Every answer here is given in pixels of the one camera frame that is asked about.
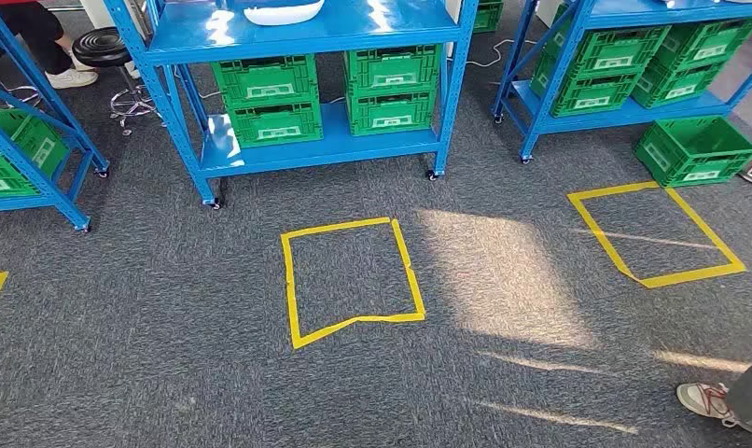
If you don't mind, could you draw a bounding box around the white curved plastic part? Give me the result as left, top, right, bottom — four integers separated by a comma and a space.
244, 0, 326, 27

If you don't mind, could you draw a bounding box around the blue metal shelf rack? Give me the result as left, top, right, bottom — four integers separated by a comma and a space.
491, 0, 752, 165
102, 0, 480, 210
0, 0, 111, 233

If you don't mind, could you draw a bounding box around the person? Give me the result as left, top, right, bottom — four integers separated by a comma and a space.
676, 355, 752, 437
0, 0, 99, 90

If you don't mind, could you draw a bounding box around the white floor cable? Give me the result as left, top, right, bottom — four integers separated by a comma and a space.
465, 37, 538, 69

